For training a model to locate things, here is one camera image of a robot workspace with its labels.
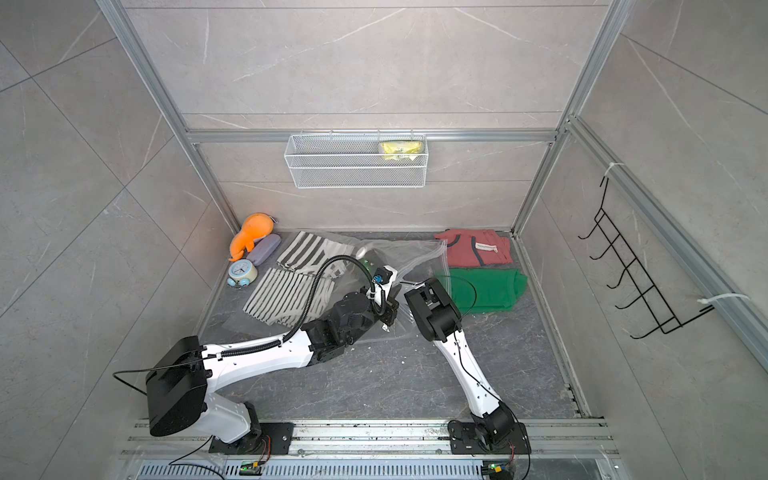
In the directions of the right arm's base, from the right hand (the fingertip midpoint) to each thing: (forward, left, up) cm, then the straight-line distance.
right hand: (344, 262), depth 106 cm
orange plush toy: (+14, +35, +5) cm, 38 cm away
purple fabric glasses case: (+7, +31, +1) cm, 32 cm away
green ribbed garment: (-10, -50, -5) cm, 52 cm away
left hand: (-25, -20, +22) cm, 39 cm away
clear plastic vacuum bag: (-17, -24, +21) cm, 36 cm away
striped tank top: (+6, +15, -2) cm, 16 cm away
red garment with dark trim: (+8, -50, -3) cm, 51 cm away
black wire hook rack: (-40, -72, +29) cm, 87 cm away
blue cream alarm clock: (-5, +35, +1) cm, 36 cm away
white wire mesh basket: (+23, -6, +27) cm, 36 cm away
